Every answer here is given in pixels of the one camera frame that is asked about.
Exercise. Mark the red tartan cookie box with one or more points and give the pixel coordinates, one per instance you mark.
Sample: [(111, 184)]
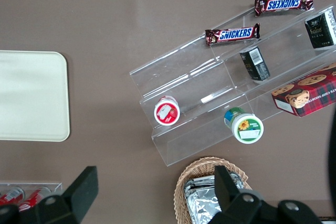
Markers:
[(307, 98)]

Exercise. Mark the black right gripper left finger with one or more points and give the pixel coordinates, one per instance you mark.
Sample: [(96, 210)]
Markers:
[(76, 200)]

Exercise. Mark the oval tan wicker basket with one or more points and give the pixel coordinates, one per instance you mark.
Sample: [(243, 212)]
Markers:
[(194, 169)]

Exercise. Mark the clear acrylic stepped shelf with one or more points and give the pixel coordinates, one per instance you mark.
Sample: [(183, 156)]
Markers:
[(183, 77)]

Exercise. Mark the red cola bottle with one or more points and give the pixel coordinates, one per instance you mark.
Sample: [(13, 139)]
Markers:
[(32, 199), (10, 196)]

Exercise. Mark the red lid yogurt cup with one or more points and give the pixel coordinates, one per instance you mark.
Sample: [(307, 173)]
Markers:
[(166, 112)]

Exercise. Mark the small black box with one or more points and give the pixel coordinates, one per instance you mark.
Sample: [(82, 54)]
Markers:
[(320, 31), (256, 64)]

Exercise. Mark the clear acrylic bottle rack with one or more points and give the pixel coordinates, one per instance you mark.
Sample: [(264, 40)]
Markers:
[(56, 186)]

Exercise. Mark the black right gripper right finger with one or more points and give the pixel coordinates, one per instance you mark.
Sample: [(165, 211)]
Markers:
[(236, 205)]

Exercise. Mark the green lid yogurt cup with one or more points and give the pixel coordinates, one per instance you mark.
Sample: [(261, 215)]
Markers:
[(246, 129)]

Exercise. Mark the snickers chocolate bar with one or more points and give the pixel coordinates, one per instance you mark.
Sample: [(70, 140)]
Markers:
[(283, 4), (233, 34)]

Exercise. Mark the stack of foil containers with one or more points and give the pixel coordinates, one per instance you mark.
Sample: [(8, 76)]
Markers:
[(199, 205)]

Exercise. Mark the beige plastic tray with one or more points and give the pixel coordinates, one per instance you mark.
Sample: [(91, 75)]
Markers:
[(31, 95)]

